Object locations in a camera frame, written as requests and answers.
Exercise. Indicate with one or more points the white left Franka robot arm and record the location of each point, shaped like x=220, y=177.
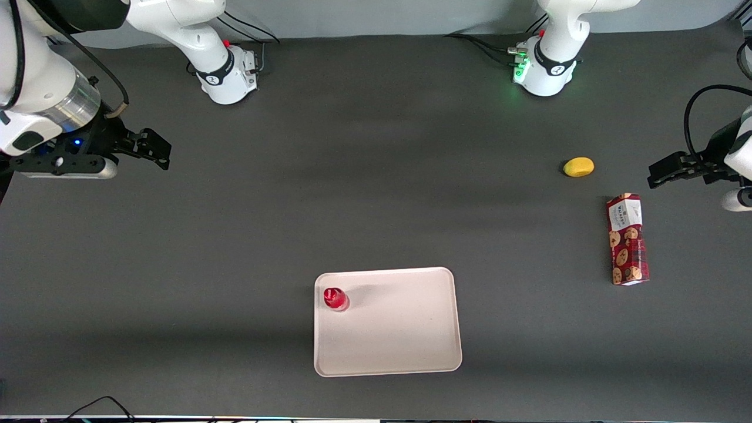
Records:
x=552, y=59

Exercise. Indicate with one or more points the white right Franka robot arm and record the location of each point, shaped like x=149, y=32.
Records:
x=35, y=76

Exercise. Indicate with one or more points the white rectangular plastic tray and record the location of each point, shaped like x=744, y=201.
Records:
x=399, y=329

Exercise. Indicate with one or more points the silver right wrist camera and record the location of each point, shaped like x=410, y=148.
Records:
x=70, y=166

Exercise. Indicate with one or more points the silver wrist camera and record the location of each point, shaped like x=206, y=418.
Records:
x=70, y=166
x=737, y=200

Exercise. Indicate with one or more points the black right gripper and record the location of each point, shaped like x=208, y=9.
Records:
x=111, y=136

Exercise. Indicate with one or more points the red tartan cookie box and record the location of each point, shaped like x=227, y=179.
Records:
x=627, y=241

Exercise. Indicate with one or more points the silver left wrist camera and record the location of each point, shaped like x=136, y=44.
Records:
x=737, y=200

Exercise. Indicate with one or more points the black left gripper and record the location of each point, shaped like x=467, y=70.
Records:
x=713, y=150

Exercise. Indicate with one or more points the yellow lemon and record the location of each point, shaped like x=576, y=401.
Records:
x=578, y=167

